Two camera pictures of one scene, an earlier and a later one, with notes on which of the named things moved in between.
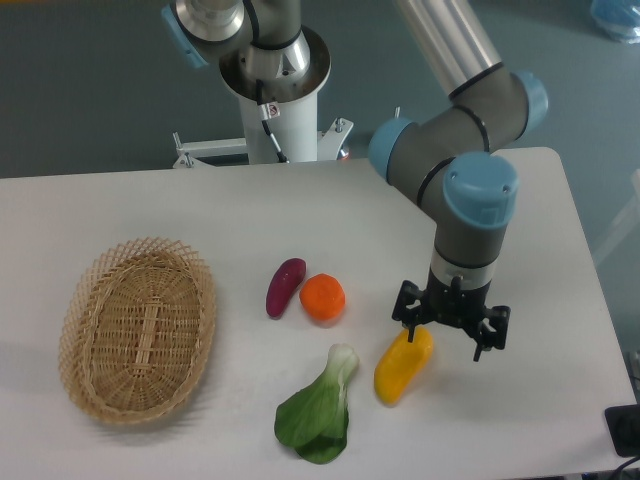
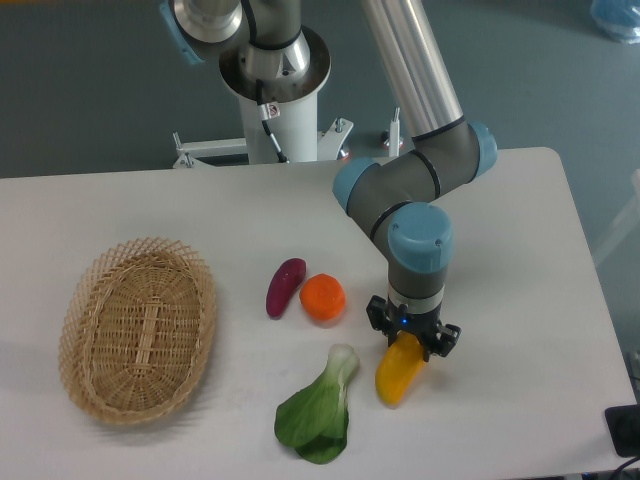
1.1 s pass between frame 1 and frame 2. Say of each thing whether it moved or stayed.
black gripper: moved
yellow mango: stayed
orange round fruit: stayed
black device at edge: stayed
